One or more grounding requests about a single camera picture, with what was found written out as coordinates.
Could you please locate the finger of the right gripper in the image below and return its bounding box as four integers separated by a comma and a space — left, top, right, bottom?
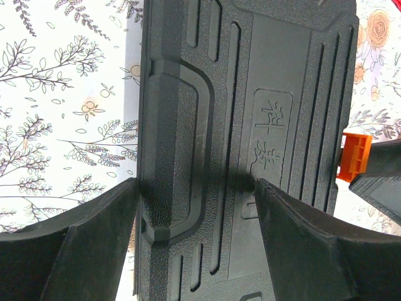
348, 139, 401, 224

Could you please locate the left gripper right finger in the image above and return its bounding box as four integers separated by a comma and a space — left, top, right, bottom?
254, 179, 400, 300

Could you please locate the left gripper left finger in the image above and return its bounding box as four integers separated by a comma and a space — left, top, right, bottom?
1, 178, 138, 300

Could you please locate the black plastic tool case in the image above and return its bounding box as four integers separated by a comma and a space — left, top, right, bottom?
135, 1, 358, 300

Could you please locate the red folded cloth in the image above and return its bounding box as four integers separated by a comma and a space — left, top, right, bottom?
391, 0, 401, 9

